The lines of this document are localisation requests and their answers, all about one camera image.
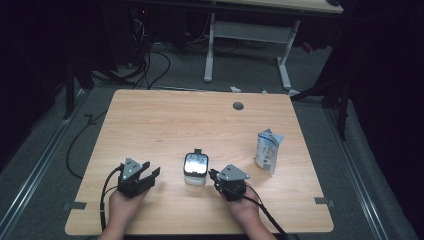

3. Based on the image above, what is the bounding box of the bundle of black cables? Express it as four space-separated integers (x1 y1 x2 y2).
92 43 172 91

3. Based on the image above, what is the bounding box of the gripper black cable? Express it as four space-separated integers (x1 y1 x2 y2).
244 184 290 240
99 164 126 233

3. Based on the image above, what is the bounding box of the dark computer case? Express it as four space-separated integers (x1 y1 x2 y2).
102 3 155 70

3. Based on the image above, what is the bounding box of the white-framed desk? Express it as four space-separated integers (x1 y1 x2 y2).
203 0 345 98

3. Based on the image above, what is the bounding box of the thin black floor cable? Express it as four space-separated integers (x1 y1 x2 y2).
65 109 110 180

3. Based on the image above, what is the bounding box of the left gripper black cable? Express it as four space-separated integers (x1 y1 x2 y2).
99 164 126 233

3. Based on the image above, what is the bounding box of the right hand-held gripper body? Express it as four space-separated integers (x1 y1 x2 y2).
216 163 251 202

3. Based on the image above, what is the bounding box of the person's right hand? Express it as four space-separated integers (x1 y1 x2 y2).
222 191 265 228

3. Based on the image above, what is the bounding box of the white and blue pouch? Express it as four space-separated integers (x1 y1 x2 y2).
254 128 286 176

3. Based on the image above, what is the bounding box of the glass jar with black lid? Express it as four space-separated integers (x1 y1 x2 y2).
182 147 210 187

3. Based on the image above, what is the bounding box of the grey tape piece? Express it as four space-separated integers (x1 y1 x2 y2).
62 200 88 211
313 196 336 208

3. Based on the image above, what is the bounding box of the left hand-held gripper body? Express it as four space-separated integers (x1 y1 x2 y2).
116 157 148 199

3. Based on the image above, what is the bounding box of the metal floor rail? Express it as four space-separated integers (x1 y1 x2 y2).
324 106 390 240
0 89 92 234

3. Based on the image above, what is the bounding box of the person's left hand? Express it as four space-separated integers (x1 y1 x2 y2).
106 189 147 228

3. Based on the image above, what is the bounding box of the black metal stand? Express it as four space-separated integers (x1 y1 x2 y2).
62 56 95 121
289 66 352 142

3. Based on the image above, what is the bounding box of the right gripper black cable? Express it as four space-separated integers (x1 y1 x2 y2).
244 184 290 240

